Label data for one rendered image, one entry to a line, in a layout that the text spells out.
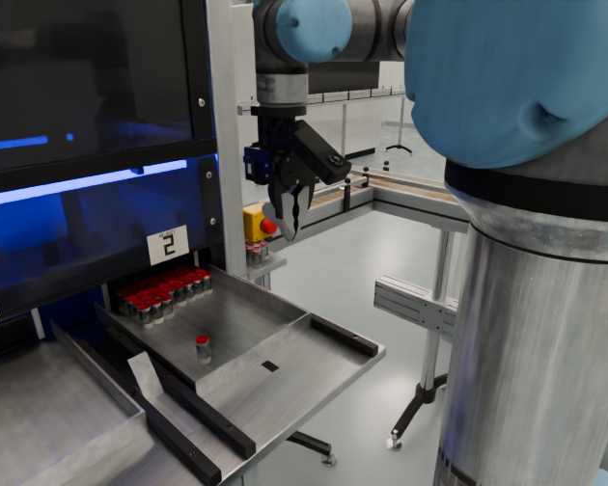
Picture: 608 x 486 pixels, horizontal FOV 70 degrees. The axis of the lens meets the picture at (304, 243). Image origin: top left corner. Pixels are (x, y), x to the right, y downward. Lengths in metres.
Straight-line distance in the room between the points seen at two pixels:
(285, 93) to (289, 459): 1.42
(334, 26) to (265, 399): 0.52
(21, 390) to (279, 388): 0.40
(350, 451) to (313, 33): 1.55
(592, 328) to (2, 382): 0.81
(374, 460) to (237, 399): 1.15
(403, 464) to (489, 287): 1.61
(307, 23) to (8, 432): 0.66
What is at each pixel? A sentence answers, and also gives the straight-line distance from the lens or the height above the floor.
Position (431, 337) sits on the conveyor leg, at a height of 0.39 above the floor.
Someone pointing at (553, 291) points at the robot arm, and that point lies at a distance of 0.22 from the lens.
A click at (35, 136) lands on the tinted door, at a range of 0.78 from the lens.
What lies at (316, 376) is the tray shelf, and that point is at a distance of 0.75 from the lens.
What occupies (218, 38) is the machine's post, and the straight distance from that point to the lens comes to 0.92.
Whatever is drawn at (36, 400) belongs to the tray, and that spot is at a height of 0.88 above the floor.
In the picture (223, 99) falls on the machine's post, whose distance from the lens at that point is 0.92.
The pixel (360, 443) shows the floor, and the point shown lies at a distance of 1.85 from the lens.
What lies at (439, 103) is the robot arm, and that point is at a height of 1.34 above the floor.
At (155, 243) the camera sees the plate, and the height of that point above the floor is 1.03.
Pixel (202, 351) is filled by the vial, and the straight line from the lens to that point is 0.77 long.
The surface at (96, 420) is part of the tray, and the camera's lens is 0.73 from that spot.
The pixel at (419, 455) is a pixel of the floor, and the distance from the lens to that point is 1.85.
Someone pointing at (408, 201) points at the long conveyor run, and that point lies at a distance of 1.54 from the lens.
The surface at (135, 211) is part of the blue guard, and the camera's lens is 0.85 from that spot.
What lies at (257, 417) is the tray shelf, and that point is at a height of 0.88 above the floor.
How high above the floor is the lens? 1.36
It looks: 23 degrees down
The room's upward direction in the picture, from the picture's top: straight up
